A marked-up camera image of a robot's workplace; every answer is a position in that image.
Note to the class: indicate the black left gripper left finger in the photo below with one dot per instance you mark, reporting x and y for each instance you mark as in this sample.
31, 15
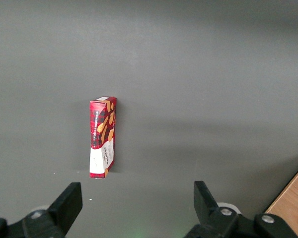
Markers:
64, 208

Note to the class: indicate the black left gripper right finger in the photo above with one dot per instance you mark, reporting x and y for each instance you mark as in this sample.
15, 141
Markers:
208, 210

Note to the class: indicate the red tartan shortbread box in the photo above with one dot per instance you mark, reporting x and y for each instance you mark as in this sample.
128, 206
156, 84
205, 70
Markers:
101, 138

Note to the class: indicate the oak wooden drawer cabinet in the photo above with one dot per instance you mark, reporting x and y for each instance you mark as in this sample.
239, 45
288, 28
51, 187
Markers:
293, 205

